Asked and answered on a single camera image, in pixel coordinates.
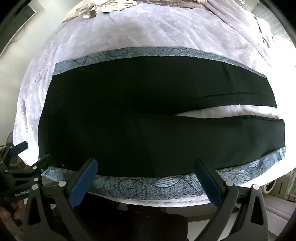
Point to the black pants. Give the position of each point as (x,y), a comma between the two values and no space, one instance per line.
(138,115)

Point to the person's left hand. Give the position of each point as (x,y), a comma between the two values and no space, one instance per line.
(17,208)

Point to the white cloth with dark print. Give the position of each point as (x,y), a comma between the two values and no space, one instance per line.
(263,30)

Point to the white oval object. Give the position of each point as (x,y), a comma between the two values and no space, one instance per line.
(270,186)

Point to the white quilted mattress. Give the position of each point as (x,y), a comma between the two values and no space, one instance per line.
(275,22)

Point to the crumpled grey printed cloth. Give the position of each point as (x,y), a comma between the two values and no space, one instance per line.
(108,8)

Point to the white plush blanket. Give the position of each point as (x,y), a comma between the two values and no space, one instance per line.
(138,27)

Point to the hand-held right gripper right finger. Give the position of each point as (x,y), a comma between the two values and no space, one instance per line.
(208,183)

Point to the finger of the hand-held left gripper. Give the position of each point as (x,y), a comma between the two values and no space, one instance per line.
(41,162)
(20,147)

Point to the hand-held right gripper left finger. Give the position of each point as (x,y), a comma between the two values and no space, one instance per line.
(83,183)

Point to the blue floral cloth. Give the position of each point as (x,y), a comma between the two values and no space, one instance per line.
(138,187)

